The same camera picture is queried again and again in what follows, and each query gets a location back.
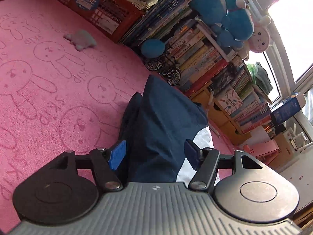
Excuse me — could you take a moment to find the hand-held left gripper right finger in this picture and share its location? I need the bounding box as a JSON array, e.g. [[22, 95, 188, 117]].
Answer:
[[184, 139, 263, 191]]

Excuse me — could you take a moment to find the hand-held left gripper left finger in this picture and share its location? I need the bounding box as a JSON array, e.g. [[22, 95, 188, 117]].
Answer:
[[49, 140, 128, 193]]

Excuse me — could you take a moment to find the navy and white jacket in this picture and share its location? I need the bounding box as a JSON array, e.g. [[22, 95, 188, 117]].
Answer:
[[119, 75, 220, 186]]

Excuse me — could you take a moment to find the wooden organizer drawer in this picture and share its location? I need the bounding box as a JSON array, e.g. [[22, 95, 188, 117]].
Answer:
[[208, 95, 231, 128], [221, 121, 252, 145]]

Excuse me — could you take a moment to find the wooden desk organizer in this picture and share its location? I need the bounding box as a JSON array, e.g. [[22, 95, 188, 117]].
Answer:
[[191, 81, 252, 146]]

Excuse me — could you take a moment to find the white box with pencil print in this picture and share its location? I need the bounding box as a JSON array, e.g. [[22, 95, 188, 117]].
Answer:
[[215, 88, 244, 114]]

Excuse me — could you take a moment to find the pink toy house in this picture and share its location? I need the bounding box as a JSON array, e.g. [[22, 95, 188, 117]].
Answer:
[[238, 139, 280, 165]]

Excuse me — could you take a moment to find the black miniature bicycle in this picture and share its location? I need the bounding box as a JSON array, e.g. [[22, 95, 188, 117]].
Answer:
[[144, 51, 182, 87]]

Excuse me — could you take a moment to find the smartphone with lit screen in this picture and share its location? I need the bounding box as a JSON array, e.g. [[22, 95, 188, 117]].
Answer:
[[210, 64, 245, 93]]

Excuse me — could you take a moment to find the row of upright paperback books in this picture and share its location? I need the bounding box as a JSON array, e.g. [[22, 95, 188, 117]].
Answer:
[[166, 21, 245, 96]]

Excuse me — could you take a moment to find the dark blue box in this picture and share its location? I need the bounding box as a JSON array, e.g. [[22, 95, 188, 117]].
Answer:
[[270, 94, 306, 125]]

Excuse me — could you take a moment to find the teal plush ball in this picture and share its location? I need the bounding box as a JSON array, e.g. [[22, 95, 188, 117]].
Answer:
[[140, 39, 166, 59]]

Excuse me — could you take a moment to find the small grey glove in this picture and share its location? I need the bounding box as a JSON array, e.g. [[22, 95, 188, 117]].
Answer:
[[64, 29, 97, 52]]

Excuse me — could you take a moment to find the pink and white rabbit plush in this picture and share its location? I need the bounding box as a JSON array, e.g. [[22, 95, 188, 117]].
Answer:
[[241, 15, 273, 60]]

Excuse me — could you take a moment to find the row of tall blue books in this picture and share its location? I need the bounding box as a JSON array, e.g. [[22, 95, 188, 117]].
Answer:
[[120, 0, 196, 47]]

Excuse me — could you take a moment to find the red plastic crate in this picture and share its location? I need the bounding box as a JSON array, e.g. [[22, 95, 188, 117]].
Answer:
[[45, 0, 145, 41]]

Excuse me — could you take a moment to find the blue plush toy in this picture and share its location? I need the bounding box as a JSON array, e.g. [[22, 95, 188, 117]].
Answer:
[[188, 0, 255, 51]]

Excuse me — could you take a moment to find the grey phone lanyard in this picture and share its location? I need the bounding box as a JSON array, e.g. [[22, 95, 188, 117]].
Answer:
[[204, 88, 217, 114]]

